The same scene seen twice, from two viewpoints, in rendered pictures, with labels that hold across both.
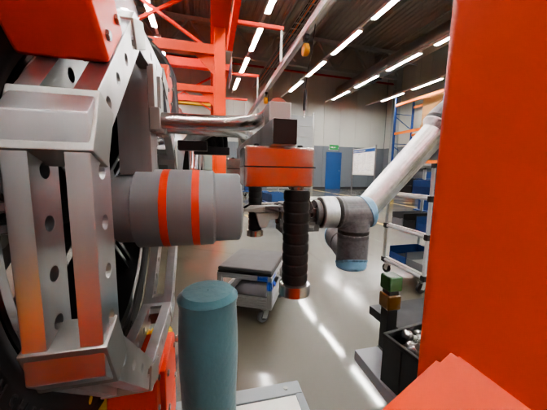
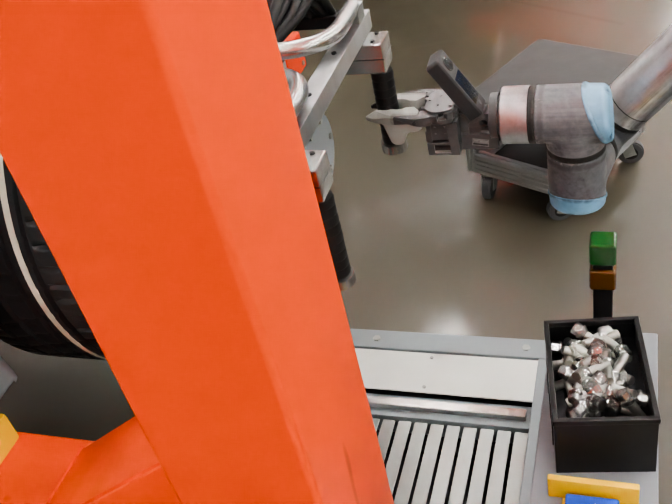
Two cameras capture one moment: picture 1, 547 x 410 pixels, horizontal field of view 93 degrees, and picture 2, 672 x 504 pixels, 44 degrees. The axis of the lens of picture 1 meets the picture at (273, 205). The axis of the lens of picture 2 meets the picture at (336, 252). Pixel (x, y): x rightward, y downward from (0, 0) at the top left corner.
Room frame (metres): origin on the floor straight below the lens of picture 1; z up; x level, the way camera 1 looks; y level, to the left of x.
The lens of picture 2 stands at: (-0.36, -0.60, 1.49)
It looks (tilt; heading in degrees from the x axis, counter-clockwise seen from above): 37 degrees down; 38
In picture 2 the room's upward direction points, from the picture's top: 14 degrees counter-clockwise
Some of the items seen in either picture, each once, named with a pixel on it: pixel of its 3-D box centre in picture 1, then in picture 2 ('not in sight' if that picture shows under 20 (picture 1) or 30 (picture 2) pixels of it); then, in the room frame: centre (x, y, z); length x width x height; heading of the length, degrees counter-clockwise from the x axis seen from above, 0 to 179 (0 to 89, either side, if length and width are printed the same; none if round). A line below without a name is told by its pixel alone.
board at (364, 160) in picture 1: (362, 172); not in sight; (10.25, -3.46, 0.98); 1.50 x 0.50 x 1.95; 16
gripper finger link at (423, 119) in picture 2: (279, 207); (421, 115); (0.67, -0.02, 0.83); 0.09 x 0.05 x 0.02; 111
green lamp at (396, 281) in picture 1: (391, 281); (603, 248); (0.65, -0.31, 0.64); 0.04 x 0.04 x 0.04; 14
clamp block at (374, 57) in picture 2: (243, 167); (359, 52); (0.68, 0.08, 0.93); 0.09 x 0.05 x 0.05; 104
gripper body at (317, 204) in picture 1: (297, 215); (462, 120); (0.71, -0.07, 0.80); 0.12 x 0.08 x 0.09; 104
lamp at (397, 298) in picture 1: (390, 299); (603, 273); (0.65, -0.31, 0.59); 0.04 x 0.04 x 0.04; 14
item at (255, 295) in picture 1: (254, 281); (556, 129); (1.69, 0.12, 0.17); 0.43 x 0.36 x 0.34; 167
